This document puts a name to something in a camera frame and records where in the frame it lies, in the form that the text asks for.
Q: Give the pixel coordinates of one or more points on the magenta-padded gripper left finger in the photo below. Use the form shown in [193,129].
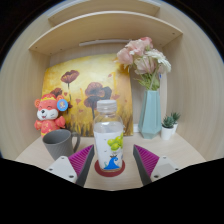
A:
[80,160]

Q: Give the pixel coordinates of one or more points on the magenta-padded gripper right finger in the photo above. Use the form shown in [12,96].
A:
[148,160]

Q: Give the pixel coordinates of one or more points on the clear plastic drink bottle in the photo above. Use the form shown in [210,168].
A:
[108,140]

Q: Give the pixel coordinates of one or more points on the grey ribbed mug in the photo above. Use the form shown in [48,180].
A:
[59,141]

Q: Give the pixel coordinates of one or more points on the small potted succulent plant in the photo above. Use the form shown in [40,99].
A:
[166,132]

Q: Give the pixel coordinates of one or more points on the teal faceted vase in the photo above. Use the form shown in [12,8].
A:
[150,115]

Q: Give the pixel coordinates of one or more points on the red plush toy figure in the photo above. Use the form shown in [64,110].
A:
[48,115]

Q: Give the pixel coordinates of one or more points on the yellow poppy flower painting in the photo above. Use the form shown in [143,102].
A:
[100,70]

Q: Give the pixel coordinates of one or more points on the pink and white flower bouquet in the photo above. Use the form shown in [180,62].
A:
[143,56]

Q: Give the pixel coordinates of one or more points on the white light bar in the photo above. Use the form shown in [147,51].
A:
[103,42]

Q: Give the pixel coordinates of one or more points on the long wooden shelf board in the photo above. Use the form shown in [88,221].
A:
[106,30]

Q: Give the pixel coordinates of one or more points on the short wooden shelf board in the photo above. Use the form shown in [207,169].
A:
[100,7]

